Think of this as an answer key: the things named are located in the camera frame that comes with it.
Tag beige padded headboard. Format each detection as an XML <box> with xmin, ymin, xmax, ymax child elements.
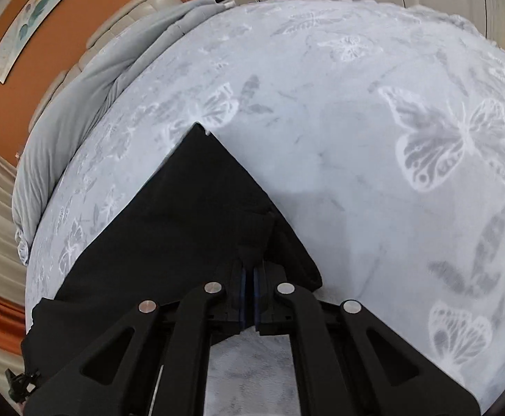
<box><xmin>29</xmin><ymin>0</ymin><xmax>179</xmax><ymax>131</ymax></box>

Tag black pants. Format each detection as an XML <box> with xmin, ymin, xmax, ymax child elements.
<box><xmin>20</xmin><ymin>122</ymin><xmax>323</xmax><ymax>404</ymax></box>

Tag white butterfly print blanket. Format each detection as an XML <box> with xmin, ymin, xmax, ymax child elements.
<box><xmin>25</xmin><ymin>0</ymin><xmax>505</xmax><ymax>416</ymax></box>

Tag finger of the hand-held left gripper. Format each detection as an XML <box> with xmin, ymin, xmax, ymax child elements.
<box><xmin>5</xmin><ymin>367</ymin><xmax>42</xmax><ymax>401</ymax></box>

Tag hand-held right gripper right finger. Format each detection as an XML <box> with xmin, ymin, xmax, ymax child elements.
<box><xmin>254</xmin><ymin>265</ymin><xmax>481</xmax><ymax>416</ymax></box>

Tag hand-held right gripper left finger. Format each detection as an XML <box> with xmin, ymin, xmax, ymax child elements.
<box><xmin>27</xmin><ymin>264</ymin><xmax>255</xmax><ymax>416</ymax></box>

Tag framed wall picture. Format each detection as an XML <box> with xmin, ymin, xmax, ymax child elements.
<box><xmin>0</xmin><ymin>0</ymin><xmax>101</xmax><ymax>85</ymax></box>

